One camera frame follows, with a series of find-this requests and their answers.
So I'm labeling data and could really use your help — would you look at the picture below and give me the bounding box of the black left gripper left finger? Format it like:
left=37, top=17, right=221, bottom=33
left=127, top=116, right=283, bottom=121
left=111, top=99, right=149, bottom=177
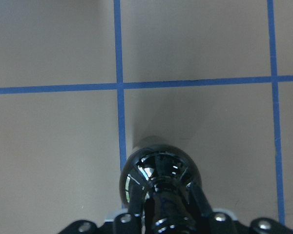
left=112, top=185, right=147, bottom=234

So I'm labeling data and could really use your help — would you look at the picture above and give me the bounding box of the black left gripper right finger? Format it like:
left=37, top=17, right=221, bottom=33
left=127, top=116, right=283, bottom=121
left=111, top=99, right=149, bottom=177
left=185, top=182, right=237, bottom=234

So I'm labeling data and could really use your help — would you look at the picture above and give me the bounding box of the dark wine bottle being moved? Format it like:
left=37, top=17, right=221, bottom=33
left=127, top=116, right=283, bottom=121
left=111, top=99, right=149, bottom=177
left=119, top=144, right=202, bottom=234

